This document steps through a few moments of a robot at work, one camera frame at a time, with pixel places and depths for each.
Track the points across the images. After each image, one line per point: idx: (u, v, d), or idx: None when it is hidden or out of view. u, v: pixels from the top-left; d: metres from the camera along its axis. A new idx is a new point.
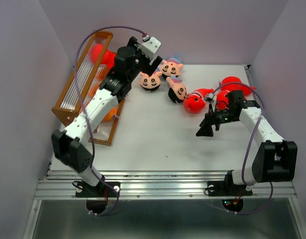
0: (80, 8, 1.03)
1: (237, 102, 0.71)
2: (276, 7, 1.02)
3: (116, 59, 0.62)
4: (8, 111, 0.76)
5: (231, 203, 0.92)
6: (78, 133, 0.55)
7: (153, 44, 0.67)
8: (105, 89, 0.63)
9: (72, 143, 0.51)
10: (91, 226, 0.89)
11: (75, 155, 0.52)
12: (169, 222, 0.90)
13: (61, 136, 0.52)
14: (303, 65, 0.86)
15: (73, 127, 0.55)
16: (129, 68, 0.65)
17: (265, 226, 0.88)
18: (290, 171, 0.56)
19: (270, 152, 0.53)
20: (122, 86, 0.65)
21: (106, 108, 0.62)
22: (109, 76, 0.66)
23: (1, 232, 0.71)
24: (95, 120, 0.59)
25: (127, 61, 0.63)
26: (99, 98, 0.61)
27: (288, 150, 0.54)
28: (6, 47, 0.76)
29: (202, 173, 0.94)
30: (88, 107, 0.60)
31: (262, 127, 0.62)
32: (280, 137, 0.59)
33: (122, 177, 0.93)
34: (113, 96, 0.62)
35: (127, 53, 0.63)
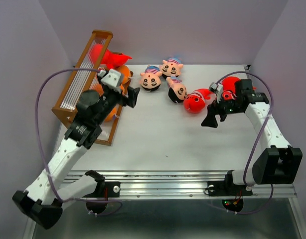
0: (80, 8, 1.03)
1: (245, 94, 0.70)
2: (276, 7, 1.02)
3: (78, 107, 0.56)
4: (7, 111, 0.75)
5: (231, 203, 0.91)
6: (41, 194, 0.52)
7: (111, 76, 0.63)
8: (71, 139, 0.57)
9: (33, 207, 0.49)
10: (92, 226, 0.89)
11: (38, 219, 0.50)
12: (169, 221, 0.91)
13: (21, 200, 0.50)
14: (304, 65, 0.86)
15: (35, 188, 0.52)
16: (94, 114, 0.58)
17: (265, 227, 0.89)
18: (290, 177, 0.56)
19: (273, 158, 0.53)
20: (90, 132, 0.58)
21: (73, 160, 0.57)
22: (76, 122, 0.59)
23: (1, 232, 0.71)
24: (62, 174, 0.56)
25: (92, 108, 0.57)
26: (64, 150, 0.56)
27: (293, 156, 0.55)
28: (6, 47, 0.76)
29: (201, 173, 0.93)
30: (52, 163, 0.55)
31: (268, 128, 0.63)
32: (287, 142, 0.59)
33: (122, 177, 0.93)
34: (79, 147, 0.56)
35: (90, 99, 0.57)
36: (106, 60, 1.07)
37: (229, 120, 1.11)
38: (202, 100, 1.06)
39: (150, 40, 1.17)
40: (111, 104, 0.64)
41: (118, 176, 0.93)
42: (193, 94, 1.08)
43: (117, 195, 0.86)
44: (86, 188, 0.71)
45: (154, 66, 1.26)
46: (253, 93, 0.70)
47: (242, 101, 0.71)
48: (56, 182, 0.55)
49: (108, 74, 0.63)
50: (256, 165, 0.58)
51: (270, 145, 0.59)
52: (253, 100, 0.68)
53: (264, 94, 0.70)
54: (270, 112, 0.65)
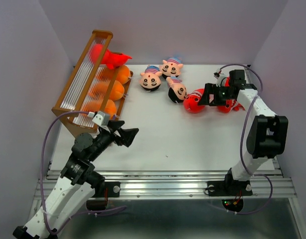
0: (80, 8, 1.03)
1: (236, 85, 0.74)
2: (276, 8, 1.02)
3: (74, 149, 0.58)
4: (7, 110, 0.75)
5: (231, 203, 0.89)
6: (39, 230, 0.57)
7: (98, 117, 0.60)
8: (67, 178, 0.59)
9: None
10: (93, 226, 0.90)
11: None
12: (169, 221, 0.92)
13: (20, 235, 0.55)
14: (303, 65, 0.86)
15: (34, 223, 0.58)
16: (88, 154, 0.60)
17: (265, 227, 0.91)
18: (281, 145, 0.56)
19: (262, 123, 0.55)
20: (84, 171, 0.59)
21: (69, 195, 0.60)
22: (72, 160, 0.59)
23: (0, 232, 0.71)
24: (58, 209, 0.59)
25: (86, 150, 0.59)
26: (60, 188, 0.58)
27: (279, 123, 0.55)
28: (5, 46, 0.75)
29: (202, 173, 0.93)
30: (49, 199, 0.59)
31: (257, 104, 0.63)
32: (273, 113, 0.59)
33: (121, 177, 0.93)
34: (73, 185, 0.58)
35: (84, 143, 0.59)
36: (106, 60, 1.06)
37: (229, 120, 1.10)
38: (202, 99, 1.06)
39: (150, 40, 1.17)
40: (105, 144, 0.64)
41: (117, 176, 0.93)
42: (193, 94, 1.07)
43: (117, 195, 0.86)
44: (83, 201, 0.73)
45: (154, 66, 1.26)
46: (243, 83, 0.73)
47: (234, 91, 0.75)
48: (53, 216, 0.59)
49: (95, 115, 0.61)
50: (249, 135, 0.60)
51: (257, 115, 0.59)
52: (244, 87, 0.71)
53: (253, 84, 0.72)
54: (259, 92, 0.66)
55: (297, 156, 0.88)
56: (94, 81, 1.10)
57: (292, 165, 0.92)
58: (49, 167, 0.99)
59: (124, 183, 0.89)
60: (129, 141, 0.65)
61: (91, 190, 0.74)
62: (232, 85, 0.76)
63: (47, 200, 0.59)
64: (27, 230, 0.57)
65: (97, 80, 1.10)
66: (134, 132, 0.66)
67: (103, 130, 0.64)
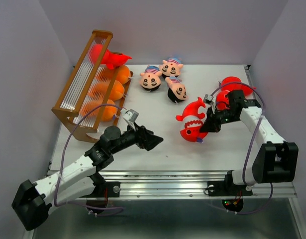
0: (80, 8, 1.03)
1: (239, 102, 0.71)
2: (276, 7, 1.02)
3: (102, 137, 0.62)
4: (8, 111, 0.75)
5: (231, 203, 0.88)
6: (46, 190, 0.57)
7: (128, 113, 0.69)
8: (89, 159, 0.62)
9: (36, 199, 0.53)
10: (92, 226, 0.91)
11: (33, 211, 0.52)
12: (169, 221, 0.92)
13: (28, 188, 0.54)
14: (304, 65, 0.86)
15: (45, 183, 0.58)
16: (112, 146, 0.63)
17: (266, 227, 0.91)
18: (290, 172, 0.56)
19: (271, 153, 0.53)
20: (104, 160, 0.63)
21: (84, 174, 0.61)
22: (96, 147, 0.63)
23: (1, 232, 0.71)
24: (70, 182, 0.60)
25: (111, 142, 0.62)
26: (80, 163, 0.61)
27: (289, 151, 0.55)
28: (6, 47, 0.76)
29: (202, 173, 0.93)
30: (67, 168, 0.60)
31: (263, 127, 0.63)
32: (281, 139, 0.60)
33: (122, 177, 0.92)
34: (93, 167, 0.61)
35: (112, 133, 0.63)
36: (106, 60, 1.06)
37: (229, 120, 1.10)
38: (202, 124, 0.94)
39: (150, 40, 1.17)
40: (129, 142, 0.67)
41: (117, 176, 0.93)
42: (194, 125, 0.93)
43: (117, 195, 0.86)
44: (80, 193, 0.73)
45: (154, 66, 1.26)
46: (245, 99, 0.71)
47: (236, 108, 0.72)
48: (62, 186, 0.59)
49: (127, 112, 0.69)
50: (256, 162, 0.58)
51: (265, 142, 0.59)
52: (247, 105, 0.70)
53: (255, 99, 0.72)
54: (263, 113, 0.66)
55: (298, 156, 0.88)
56: (94, 81, 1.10)
57: None
58: (49, 166, 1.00)
59: (126, 183, 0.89)
60: (150, 145, 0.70)
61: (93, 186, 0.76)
62: (232, 104, 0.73)
63: (65, 168, 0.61)
64: (35, 186, 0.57)
65: (97, 80, 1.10)
66: (159, 140, 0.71)
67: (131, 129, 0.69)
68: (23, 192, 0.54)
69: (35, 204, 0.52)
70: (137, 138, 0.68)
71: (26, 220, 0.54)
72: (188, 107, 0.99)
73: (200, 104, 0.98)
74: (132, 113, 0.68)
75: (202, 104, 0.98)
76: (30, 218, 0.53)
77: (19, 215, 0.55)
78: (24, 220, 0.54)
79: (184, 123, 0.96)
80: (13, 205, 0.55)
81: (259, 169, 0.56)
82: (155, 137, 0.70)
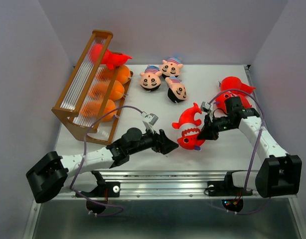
0: (80, 8, 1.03)
1: (237, 111, 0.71)
2: (276, 7, 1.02)
3: (123, 137, 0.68)
4: (8, 111, 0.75)
5: (231, 203, 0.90)
6: (70, 166, 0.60)
7: (148, 117, 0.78)
8: (110, 152, 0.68)
9: (58, 171, 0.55)
10: (91, 227, 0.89)
11: (52, 181, 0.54)
12: (169, 221, 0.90)
13: (52, 160, 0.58)
14: (304, 64, 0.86)
15: (70, 160, 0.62)
16: (131, 146, 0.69)
17: (265, 227, 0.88)
18: (294, 184, 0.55)
19: (275, 168, 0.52)
20: (121, 157, 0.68)
21: (102, 164, 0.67)
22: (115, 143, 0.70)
23: (1, 232, 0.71)
24: (89, 166, 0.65)
25: (131, 143, 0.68)
26: (101, 153, 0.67)
27: (292, 164, 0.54)
28: (6, 47, 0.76)
29: (201, 173, 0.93)
30: (90, 153, 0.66)
31: (264, 139, 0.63)
32: (284, 151, 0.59)
33: (122, 177, 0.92)
34: (112, 160, 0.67)
35: (133, 135, 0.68)
36: (106, 60, 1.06)
37: None
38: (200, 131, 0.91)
39: (150, 40, 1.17)
40: (146, 145, 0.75)
41: (117, 176, 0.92)
42: (192, 133, 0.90)
43: (117, 196, 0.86)
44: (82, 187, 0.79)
45: (154, 66, 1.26)
46: (243, 109, 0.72)
47: (234, 118, 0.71)
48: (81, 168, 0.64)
49: (147, 115, 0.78)
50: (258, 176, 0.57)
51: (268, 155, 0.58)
52: (245, 114, 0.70)
53: (254, 109, 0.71)
54: (262, 124, 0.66)
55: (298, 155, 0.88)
56: (94, 81, 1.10)
57: None
58: None
59: (126, 183, 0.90)
60: (166, 149, 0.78)
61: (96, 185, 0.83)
62: (230, 112, 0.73)
63: (88, 152, 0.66)
64: (61, 160, 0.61)
65: (96, 80, 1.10)
66: (174, 146, 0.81)
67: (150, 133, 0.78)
68: (47, 162, 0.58)
69: (56, 175, 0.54)
70: (155, 141, 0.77)
71: (39, 190, 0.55)
72: (184, 114, 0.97)
73: (196, 110, 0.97)
74: (152, 116, 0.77)
75: (198, 110, 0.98)
76: (44, 189, 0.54)
77: (34, 183, 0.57)
78: (37, 191, 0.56)
79: (181, 131, 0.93)
80: (32, 172, 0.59)
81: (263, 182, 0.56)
82: (172, 144, 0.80)
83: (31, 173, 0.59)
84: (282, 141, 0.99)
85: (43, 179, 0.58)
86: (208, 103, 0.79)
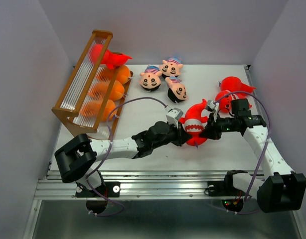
0: (80, 8, 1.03)
1: (243, 118, 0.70)
2: (276, 7, 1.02)
3: (150, 129, 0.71)
4: (8, 111, 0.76)
5: (231, 203, 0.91)
6: (98, 150, 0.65)
7: (173, 111, 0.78)
8: (135, 142, 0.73)
9: (87, 153, 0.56)
10: (89, 227, 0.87)
11: (81, 163, 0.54)
12: (169, 221, 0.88)
13: (82, 141, 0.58)
14: (304, 64, 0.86)
15: (98, 144, 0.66)
16: (156, 139, 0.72)
17: (265, 226, 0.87)
18: (296, 201, 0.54)
19: (278, 186, 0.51)
20: (144, 148, 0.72)
21: (127, 152, 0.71)
22: (141, 135, 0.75)
23: (0, 232, 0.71)
24: (116, 153, 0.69)
25: (157, 135, 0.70)
26: (127, 142, 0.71)
27: (297, 182, 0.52)
28: (6, 47, 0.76)
29: (201, 173, 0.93)
30: (117, 141, 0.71)
31: (269, 153, 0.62)
32: (289, 168, 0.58)
33: (122, 177, 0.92)
34: (137, 150, 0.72)
35: (161, 128, 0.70)
36: (106, 60, 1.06)
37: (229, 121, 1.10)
38: (203, 129, 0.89)
39: (150, 40, 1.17)
40: (170, 138, 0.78)
41: (117, 176, 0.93)
42: (195, 130, 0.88)
43: (117, 195, 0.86)
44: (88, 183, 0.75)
45: (154, 66, 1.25)
46: (249, 116, 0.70)
47: (240, 125, 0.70)
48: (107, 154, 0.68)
49: (173, 109, 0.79)
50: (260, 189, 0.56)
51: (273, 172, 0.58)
52: (252, 123, 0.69)
53: (260, 117, 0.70)
54: (268, 136, 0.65)
55: (299, 155, 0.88)
56: (94, 81, 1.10)
57: (292, 165, 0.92)
58: (49, 166, 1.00)
59: (126, 183, 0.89)
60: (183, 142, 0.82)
61: (99, 183, 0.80)
62: (236, 116, 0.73)
63: (115, 140, 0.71)
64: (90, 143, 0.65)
65: (96, 80, 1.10)
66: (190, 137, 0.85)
67: (173, 128, 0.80)
68: (78, 142, 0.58)
69: (85, 157, 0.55)
70: (177, 135, 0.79)
71: (67, 170, 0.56)
72: (191, 109, 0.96)
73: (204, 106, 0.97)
74: (178, 112, 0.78)
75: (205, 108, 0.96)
76: (72, 170, 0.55)
77: (62, 163, 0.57)
78: (65, 171, 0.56)
79: (185, 125, 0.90)
80: (61, 151, 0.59)
81: (264, 198, 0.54)
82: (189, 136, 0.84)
83: (59, 153, 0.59)
84: (282, 141, 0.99)
85: (71, 160, 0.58)
86: (213, 103, 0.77)
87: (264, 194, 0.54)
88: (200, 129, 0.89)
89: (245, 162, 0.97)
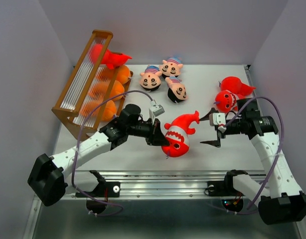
0: (80, 8, 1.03)
1: (252, 121, 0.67)
2: (276, 7, 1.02)
3: (122, 112, 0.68)
4: (8, 111, 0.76)
5: (231, 203, 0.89)
6: (64, 164, 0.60)
7: (156, 107, 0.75)
8: (104, 134, 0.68)
9: (53, 173, 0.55)
10: (89, 226, 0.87)
11: (51, 184, 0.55)
12: (169, 221, 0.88)
13: (43, 163, 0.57)
14: (304, 64, 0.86)
15: (62, 157, 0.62)
16: (129, 123, 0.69)
17: (264, 227, 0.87)
18: (297, 217, 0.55)
19: (284, 206, 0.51)
20: (119, 136, 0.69)
21: (99, 149, 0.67)
22: (110, 124, 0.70)
23: (0, 232, 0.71)
24: (86, 157, 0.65)
25: (129, 117, 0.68)
26: (95, 139, 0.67)
27: (304, 203, 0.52)
28: (6, 47, 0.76)
29: (200, 173, 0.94)
30: (82, 143, 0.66)
31: (278, 170, 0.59)
32: (298, 187, 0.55)
33: (122, 177, 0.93)
34: (108, 142, 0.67)
35: (132, 109, 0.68)
36: (106, 60, 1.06)
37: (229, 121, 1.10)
38: (182, 140, 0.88)
39: (150, 40, 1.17)
40: (142, 131, 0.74)
41: (117, 176, 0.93)
42: (174, 137, 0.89)
43: (117, 195, 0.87)
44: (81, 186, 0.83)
45: (154, 66, 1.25)
46: (260, 120, 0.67)
47: (249, 128, 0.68)
48: (79, 160, 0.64)
49: (155, 105, 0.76)
50: (263, 203, 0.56)
51: (281, 192, 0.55)
52: (263, 129, 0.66)
53: (272, 120, 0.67)
54: (280, 149, 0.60)
55: (299, 155, 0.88)
56: (95, 81, 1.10)
57: (292, 165, 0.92)
58: None
59: (126, 184, 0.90)
60: (154, 142, 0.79)
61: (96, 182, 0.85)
62: (244, 118, 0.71)
63: (81, 143, 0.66)
64: (53, 160, 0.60)
65: (97, 80, 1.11)
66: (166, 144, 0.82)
67: (148, 123, 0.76)
68: (40, 166, 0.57)
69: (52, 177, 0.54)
70: (150, 133, 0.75)
71: (44, 194, 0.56)
72: (180, 117, 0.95)
73: (194, 118, 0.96)
74: (159, 108, 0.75)
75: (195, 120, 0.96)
76: (47, 192, 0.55)
77: (37, 190, 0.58)
78: (42, 195, 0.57)
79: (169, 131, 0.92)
80: (31, 179, 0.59)
81: (267, 213, 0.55)
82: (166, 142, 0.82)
83: (30, 181, 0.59)
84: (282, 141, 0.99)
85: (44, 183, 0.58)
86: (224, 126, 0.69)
87: (268, 210, 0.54)
88: (180, 138, 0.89)
89: (245, 162, 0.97)
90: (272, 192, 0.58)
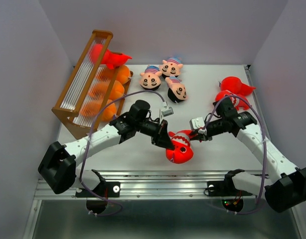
0: (80, 9, 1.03)
1: (232, 120, 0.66)
2: (276, 8, 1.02)
3: (133, 106, 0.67)
4: (8, 110, 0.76)
5: (231, 203, 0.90)
6: (76, 152, 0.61)
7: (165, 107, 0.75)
8: (114, 127, 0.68)
9: (65, 160, 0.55)
10: (89, 226, 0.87)
11: (63, 171, 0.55)
12: (169, 221, 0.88)
13: (57, 149, 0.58)
14: (304, 64, 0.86)
15: (74, 145, 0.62)
16: (139, 119, 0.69)
17: (264, 226, 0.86)
18: (305, 194, 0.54)
19: (287, 187, 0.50)
20: (127, 130, 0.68)
21: (109, 141, 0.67)
22: (119, 118, 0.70)
23: (0, 231, 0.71)
24: (96, 147, 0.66)
25: (138, 113, 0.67)
26: (106, 131, 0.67)
27: (304, 179, 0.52)
28: (6, 47, 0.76)
29: (200, 173, 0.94)
30: (95, 134, 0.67)
31: (270, 154, 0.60)
32: (293, 165, 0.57)
33: (123, 177, 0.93)
34: (118, 135, 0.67)
35: (143, 104, 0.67)
36: (106, 61, 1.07)
37: None
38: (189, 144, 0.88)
39: (150, 40, 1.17)
40: (149, 130, 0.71)
41: (118, 176, 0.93)
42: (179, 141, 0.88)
43: (117, 195, 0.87)
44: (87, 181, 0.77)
45: (154, 66, 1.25)
46: (238, 115, 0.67)
47: (231, 127, 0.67)
48: (90, 150, 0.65)
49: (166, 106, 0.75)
50: (268, 193, 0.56)
51: (281, 174, 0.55)
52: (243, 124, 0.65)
53: (249, 113, 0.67)
54: (264, 135, 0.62)
55: (299, 155, 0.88)
56: (95, 81, 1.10)
57: None
58: None
59: (126, 184, 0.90)
60: (158, 142, 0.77)
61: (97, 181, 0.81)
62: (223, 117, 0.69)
63: (94, 134, 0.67)
64: (65, 148, 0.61)
65: (97, 80, 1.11)
66: (170, 148, 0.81)
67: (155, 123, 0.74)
68: (53, 152, 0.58)
69: (64, 164, 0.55)
70: (156, 133, 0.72)
71: (54, 181, 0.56)
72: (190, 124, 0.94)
73: None
74: (168, 108, 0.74)
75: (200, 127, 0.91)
76: (58, 179, 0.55)
77: (48, 177, 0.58)
78: (53, 183, 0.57)
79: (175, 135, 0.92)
80: (42, 167, 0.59)
81: (275, 199, 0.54)
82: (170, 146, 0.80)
83: (41, 169, 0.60)
84: (282, 141, 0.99)
85: (55, 171, 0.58)
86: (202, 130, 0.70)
87: (274, 197, 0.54)
88: (186, 142, 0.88)
89: (245, 162, 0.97)
90: (274, 178, 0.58)
